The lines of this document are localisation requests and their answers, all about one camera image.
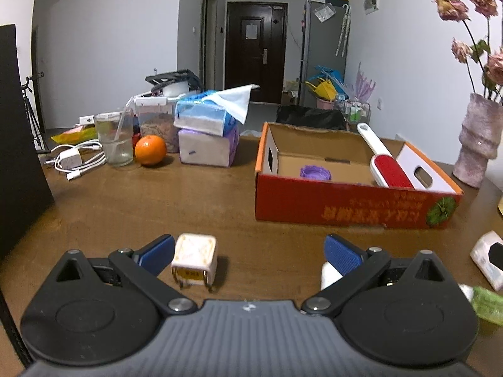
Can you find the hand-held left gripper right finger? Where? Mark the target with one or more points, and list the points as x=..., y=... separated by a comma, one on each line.
x=342, y=257

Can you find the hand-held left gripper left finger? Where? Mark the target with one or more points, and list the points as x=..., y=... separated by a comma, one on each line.
x=159, y=253

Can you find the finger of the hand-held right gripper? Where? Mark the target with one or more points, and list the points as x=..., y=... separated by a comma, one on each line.
x=496, y=257

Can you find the translucent plastic box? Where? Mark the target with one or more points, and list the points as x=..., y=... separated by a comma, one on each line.
x=480, y=257

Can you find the white tube bottle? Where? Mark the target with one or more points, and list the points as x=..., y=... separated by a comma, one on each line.
x=329, y=277

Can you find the white charger plug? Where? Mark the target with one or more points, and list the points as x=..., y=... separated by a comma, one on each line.
x=194, y=253

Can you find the green spray bottle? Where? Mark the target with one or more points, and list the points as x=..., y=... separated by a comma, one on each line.
x=489, y=303

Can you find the red cardboard box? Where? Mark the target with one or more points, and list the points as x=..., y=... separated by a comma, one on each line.
x=353, y=209

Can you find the ribbed plastic bottle cap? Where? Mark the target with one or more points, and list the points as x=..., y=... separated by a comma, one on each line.
x=314, y=173

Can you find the red and white lint brush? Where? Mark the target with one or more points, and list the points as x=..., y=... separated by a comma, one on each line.
x=389, y=171

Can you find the orange fruit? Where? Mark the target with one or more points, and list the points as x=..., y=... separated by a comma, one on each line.
x=150, y=150

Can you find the clear glass cup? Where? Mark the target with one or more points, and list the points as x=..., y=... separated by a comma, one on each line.
x=116, y=149

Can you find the purple tissue pack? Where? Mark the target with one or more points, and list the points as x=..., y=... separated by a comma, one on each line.
x=204, y=147

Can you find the pink ceramic vase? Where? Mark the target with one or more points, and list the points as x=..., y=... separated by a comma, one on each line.
x=477, y=141

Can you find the clear food container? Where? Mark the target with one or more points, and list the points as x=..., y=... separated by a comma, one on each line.
x=157, y=125

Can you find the clear drinking straw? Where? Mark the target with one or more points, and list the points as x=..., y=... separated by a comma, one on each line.
x=124, y=122

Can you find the blue tissue pack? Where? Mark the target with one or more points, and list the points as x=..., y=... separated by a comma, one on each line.
x=200, y=119

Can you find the black bag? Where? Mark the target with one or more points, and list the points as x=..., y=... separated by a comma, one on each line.
x=310, y=118

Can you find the yellow snack packet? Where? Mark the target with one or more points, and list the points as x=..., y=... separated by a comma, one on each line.
x=70, y=135

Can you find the white power strip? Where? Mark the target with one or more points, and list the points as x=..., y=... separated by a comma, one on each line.
x=87, y=119

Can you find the pink bucket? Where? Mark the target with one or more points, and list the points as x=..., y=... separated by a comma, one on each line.
x=325, y=104

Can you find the brown floor carton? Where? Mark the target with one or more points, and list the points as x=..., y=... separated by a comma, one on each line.
x=290, y=93

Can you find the blue and yellow toys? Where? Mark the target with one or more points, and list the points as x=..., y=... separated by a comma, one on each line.
x=326, y=84

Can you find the purple feather decoration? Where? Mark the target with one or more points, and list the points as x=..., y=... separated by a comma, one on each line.
x=365, y=84

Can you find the black monitor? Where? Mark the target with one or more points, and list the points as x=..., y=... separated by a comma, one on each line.
x=19, y=145

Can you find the black folding rack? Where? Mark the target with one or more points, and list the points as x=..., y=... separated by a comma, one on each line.
x=173, y=76

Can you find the dark wooden door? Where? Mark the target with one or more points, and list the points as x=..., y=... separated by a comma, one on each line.
x=255, y=66

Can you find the grey refrigerator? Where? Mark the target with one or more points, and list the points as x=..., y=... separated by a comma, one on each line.
x=320, y=47

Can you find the dark side doorway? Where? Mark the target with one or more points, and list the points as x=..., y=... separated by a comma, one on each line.
x=209, y=39

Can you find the white folded umbrella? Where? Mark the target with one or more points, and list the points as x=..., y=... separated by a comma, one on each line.
x=344, y=31

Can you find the clear plastic bag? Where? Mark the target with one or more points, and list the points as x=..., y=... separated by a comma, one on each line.
x=324, y=12

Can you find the dried pink rose bouquet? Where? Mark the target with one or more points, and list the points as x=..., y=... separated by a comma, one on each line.
x=452, y=6

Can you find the white wall socket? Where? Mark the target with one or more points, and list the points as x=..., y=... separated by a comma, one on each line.
x=380, y=103

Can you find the black camera tripod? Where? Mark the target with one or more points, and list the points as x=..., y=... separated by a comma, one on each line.
x=31, y=106

